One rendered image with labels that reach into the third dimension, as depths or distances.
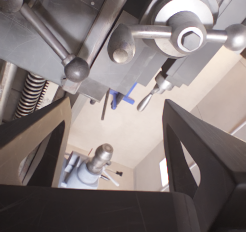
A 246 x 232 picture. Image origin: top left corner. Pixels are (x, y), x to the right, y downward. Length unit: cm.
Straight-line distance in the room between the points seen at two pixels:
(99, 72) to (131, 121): 455
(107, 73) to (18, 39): 15
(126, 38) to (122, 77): 18
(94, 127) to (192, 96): 224
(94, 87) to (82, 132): 473
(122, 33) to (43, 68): 21
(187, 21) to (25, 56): 26
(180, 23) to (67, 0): 17
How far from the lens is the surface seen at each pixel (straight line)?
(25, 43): 38
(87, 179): 119
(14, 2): 31
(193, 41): 24
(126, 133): 516
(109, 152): 106
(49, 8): 35
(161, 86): 57
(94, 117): 489
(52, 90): 59
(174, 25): 25
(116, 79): 37
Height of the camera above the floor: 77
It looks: 17 degrees up
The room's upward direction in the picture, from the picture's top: 115 degrees clockwise
